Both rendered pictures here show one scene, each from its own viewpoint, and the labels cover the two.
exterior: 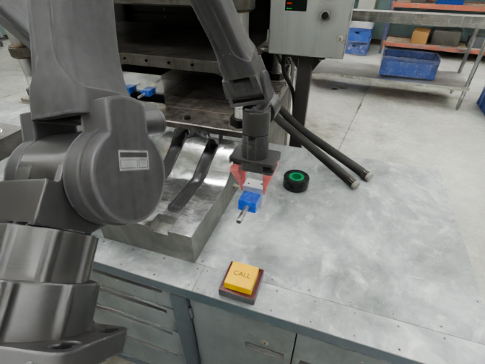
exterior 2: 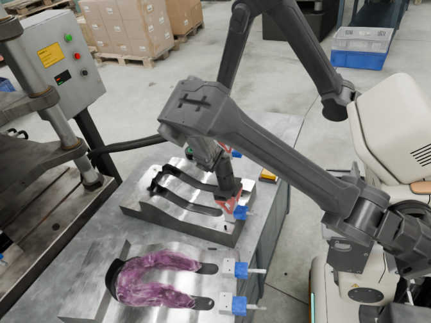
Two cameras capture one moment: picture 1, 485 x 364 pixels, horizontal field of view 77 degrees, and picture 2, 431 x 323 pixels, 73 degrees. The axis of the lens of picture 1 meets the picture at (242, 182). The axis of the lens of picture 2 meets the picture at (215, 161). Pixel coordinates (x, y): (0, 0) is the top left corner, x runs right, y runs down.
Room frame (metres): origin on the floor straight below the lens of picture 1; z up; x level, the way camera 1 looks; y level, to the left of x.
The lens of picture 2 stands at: (0.44, 0.92, 1.71)
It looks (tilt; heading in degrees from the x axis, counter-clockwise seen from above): 41 degrees down; 282
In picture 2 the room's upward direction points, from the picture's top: 10 degrees counter-clockwise
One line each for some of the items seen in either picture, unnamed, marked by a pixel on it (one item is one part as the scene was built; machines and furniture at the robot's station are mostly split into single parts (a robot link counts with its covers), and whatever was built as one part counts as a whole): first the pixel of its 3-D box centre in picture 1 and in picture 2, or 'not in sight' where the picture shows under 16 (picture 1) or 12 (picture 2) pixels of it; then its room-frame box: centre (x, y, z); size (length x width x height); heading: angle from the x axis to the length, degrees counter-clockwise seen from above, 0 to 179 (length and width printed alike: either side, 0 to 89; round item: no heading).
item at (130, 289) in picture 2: not in sight; (154, 276); (0.78, 0.52, 0.90); 0.26 x 0.18 x 0.08; 179
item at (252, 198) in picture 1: (248, 204); (240, 152); (0.53, -0.01, 0.93); 0.13 x 0.05 x 0.05; 161
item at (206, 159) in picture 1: (182, 162); (185, 188); (0.74, 0.17, 0.92); 0.35 x 0.16 x 0.09; 161
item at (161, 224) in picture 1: (164, 227); (243, 198); (0.52, 0.18, 0.87); 0.05 x 0.05 x 0.04; 71
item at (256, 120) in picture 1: (257, 118); not in sight; (0.58, -0.03, 1.12); 0.07 x 0.06 x 0.07; 160
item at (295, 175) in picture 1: (296, 180); (192, 152); (0.78, -0.17, 0.82); 0.08 x 0.08 x 0.04
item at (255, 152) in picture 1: (255, 146); not in sight; (0.57, -0.03, 1.06); 0.10 x 0.07 x 0.07; 71
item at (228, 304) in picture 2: not in sight; (242, 306); (0.51, 0.58, 0.86); 0.13 x 0.05 x 0.05; 179
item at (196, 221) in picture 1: (190, 173); (186, 194); (0.75, 0.16, 0.87); 0.50 x 0.26 x 0.14; 161
